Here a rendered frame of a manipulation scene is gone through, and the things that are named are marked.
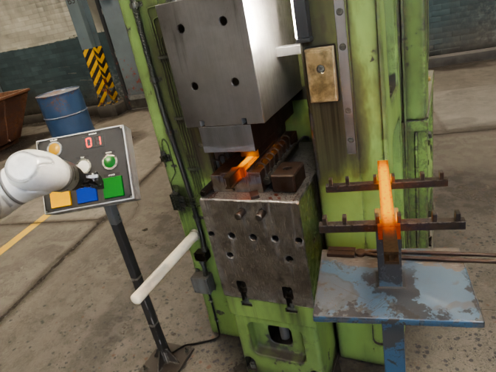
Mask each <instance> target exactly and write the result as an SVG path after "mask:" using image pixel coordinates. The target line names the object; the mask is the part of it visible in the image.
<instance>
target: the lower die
mask: <svg viewBox="0 0 496 372"><path fill-rule="evenodd" d="M283 135H288V136H289V137H290V139H291V144H293V143H295V142H297V141H298V140H297V131H286V129H285V130H284V131H283V132H282V133H281V134H280V136H279V137H278V138H277V139H276V140H275V141H274V142H273V143H272V144H271V145H270V146H269V147H268V148H267V149H266V150H265V151H264V152H263V153H262V154H261V155H260V156H257V157H256V158H255V159H254V160H253V161H252V163H251V164H250V165H249V166H248V167H247V168H246V169H245V173H246V176H245V177H242V180H241V181H240V182H239V183H238V184H237V185H236V186H235V187H234V188H235V190H233V189H225V188H226V187H227V184H226V181H225V179H223V177H224V176H225V175H226V174H227V173H228V172H229V171H230V170H231V168H232V167H237V166H238V165H239V164H240V163H241V162H242V161H243V160H244V159H245V158H246V156H241V152H235V153H234V154H233V155H232V157H230V158H229V159H228V160H227V161H226V162H225V163H224V164H223V165H222V166H220V167H219V168H218V169H217V170H216V171H215V172H214V173H212V174H211V175H210V178H211V181H212V184H213V189H214V191H220V192H250V191H254V190H258V192H259V193H263V192H264V191H265V189H267V188H268V186H269V185H270V184H271V183H270V184H269V185H265V184H264V178H265V169H264V166H263V165H262V164H259V165H258V167H257V168H256V167H255V166H256V164H257V163H258V162H261V159H262V158H263V157H265V155H266V153H268V152H269V150H270V149H271V148H274V144H276V143H278V140H279V139H281V137H282V136H283ZM283 139H284V140H285V141H286V142H287V147H288V149H289V138H288V137H283ZM279 143H280V144H281V145H282V146H283V152H284V153H286V144H285V142H284V141H283V140H281V141H280V142H279ZM275 147H276V148H277V149H278V150H279V154H280V158H281V157H282V148H281V146H280V145H276V146H275ZM271 153H273V154H274V155H275V161H276V163H278V152H277V151H276V150H275V149H272V150H271ZM267 158H269V159H270V161H271V166H272V168H273V167H274V159H273V155H271V154H267ZM262 163H264V164H265V166H266V171H267V173H269V172H270V170H269V169H270V167H269V161H268V160H267V159H263V161H262Z"/></svg>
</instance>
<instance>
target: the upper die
mask: <svg viewBox="0 0 496 372"><path fill-rule="evenodd" d="M293 114H294V110H293V105H292V99H291V100H290V101H289V102H288V103H286V104H285V105H284V106H283V107H282V108H281V109H280V110H278V111H277V112H276V113H275V114H274V115H273V116H272V117H270V118H269V119H268V120H267V121H266V122H265V123H258V124H247V122H245V123H244V124H243V125H220V126H208V127H205V125H203V126H202V127H199V133H200V136H201V141H202V145H203V148H204V152H205V153H217V152H246V151H257V150H258V149H259V148H260V147H261V146H262V145H263V144H264V143H265V142H266V141H267V140H268V139H269V138H270V137H271V136H272V135H273V134H274V133H275V132H276V131H277V130H278V129H279V128H280V127H281V126H282V125H283V124H284V123H285V122H286V121H287V120H288V119H289V118H290V117H291V116H292V115H293Z"/></svg>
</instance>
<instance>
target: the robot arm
mask: <svg viewBox="0 0 496 372"><path fill-rule="evenodd" d="M84 187H91V188H95V189H104V184H103V180H102V176H100V175H99V174H98V172H94V173H92V175H89V174H88V173H84V172H83V171H82V170H81V169H80V168H79V167H77V166H75V165H74V164H73V163H71V162H68V161H66V160H63V159H61V158H60V157H59V156H56V155H54V154H51V153H49V152H46V151H40V150H35V149H27V150H22V151H17V152H15V153H14V154H12V155H11V156H10V157H9V158H8V159H7V161H6V163H5V166H4V168H2V169H1V170H0V220H1V219H3V218H5V217H7V216H8V215H9V214H11V213H12V212H13V211H14V210H17V209H18V208H19V207H20V206H21V205H23V204H25V203H27V202H29V201H31V200H33V199H36V198H38V197H41V196H45V195H48V194H50V193H51V192H66V191H74V190H77V189H78V188H84Z"/></svg>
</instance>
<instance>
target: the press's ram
mask: <svg viewBox="0 0 496 372"><path fill-rule="evenodd" d="M155 8H156V13H157V16H158V19H159V25H160V28H161V31H162V36H163V39H164V42H165V48H166V50H167V54H168V59H169V62H170V67H171V70H172V73H173V79H174V82H175V85H176V90H177V93H178V96H179V102H180V105H181V108H182V113H183V116H184V119H185V125H186V127H187V128H194V127H202V126H203V125H205V127H208V126H220V125H243V124H244V123H245V122H247V124H258V123H265V122H266V121H267V120H268V119H269V118H270V117H272V116H273V115H274V114H275V113H276V112H277V111H278V110H280V109H281V108H282V107H283V106H284V105H285V104H286V103H288V102H289V101H290V100H291V99H292V98H293V97H294V96H295V95H296V94H297V93H298V92H299V91H300V90H302V84H301V78H300V67H299V62H298V56H297V55H299V54H301V51H300V44H296V39H295V29H294V22H293V17H292V6H291V0H178V1H172V2H168V3H164V4H158V5H156V6H155Z"/></svg>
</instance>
